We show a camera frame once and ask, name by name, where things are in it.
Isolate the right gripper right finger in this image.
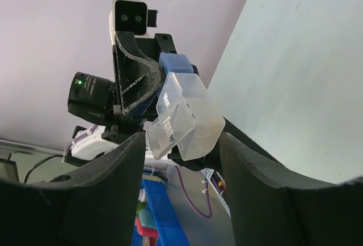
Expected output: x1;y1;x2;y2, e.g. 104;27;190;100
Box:
219;122;362;245

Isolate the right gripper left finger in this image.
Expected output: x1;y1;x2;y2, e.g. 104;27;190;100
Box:
1;132;145;245

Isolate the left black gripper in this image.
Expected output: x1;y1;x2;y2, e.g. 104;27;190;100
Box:
107;32;199;143

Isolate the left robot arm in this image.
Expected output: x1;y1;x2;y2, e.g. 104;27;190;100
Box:
64;32;198;167

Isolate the white medicine bottle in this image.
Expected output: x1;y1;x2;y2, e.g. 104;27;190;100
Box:
138;188;147;203

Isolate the teal flat case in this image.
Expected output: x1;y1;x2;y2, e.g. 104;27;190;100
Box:
138;209;156;229

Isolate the pink flat case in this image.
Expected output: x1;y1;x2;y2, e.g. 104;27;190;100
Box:
135;217;159;246

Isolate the blue plastic storage bin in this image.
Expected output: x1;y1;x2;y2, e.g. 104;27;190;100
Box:
141;179;189;245

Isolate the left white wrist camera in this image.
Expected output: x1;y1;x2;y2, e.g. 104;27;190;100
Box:
109;0;158;45

